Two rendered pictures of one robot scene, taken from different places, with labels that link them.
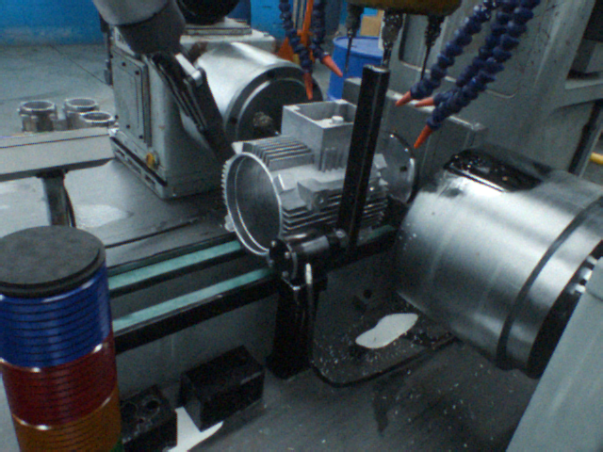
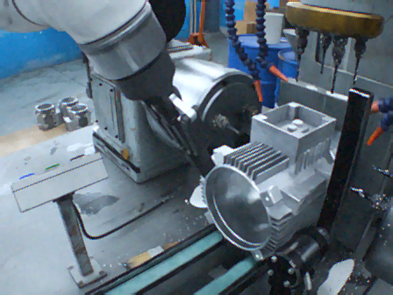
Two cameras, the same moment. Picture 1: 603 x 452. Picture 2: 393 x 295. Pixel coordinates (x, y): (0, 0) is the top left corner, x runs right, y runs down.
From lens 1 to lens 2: 0.28 m
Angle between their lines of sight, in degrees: 2
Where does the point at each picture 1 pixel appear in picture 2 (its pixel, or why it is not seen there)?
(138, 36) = (134, 86)
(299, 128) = (270, 136)
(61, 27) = (55, 54)
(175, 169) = (145, 158)
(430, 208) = not seen: outside the picture
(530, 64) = not seen: outside the picture
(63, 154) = (70, 183)
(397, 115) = (332, 109)
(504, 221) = not seen: outside the picture
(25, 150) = (43, 185)
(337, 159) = (307, 161)
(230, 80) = (190, 91)
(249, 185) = (223, 184)
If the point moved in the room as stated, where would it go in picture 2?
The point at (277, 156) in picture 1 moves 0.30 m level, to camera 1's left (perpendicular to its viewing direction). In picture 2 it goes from (260, 169) to (68, 164)
